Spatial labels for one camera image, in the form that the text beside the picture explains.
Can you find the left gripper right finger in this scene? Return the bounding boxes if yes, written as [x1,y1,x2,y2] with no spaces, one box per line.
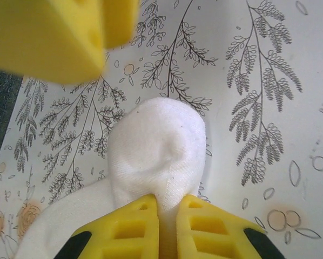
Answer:
[177,194,284,259]

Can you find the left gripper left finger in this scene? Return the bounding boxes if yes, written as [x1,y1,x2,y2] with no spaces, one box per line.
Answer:
[56,194,160,259]

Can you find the white sock with striped cuff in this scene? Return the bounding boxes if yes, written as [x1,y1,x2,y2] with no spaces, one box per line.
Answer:
[15,97,207,259]

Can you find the floral tablecloth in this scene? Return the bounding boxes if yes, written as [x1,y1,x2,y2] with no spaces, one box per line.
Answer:
[0,0,323,259]

